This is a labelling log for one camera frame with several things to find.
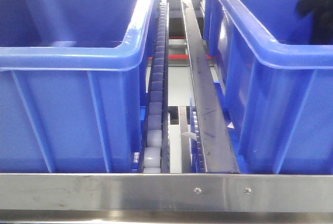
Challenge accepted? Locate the steel divider rail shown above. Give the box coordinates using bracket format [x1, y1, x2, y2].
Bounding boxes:
[181, 0, 240, 174]

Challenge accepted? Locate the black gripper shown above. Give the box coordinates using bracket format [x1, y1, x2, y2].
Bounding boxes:
[296, 0, 332, 45]

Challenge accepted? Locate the white roller conveyor track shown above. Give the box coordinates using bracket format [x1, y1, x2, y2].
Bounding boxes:
[139, 0, 170, 174]

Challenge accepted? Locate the blue bin front middle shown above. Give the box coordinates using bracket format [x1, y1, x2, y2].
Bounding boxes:
[1, 0, 158, 173]

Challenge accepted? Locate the blue bin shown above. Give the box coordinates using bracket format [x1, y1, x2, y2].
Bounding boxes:
[1, 0, 158, 173]
[204, 0, 332, 175]

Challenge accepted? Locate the blue bin front right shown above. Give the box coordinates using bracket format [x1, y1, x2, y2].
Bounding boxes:
[204, 0, 332, 175]

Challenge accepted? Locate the right steel flow rack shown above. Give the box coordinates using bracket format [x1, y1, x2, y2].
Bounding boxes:
[1, 174, 332, 223]

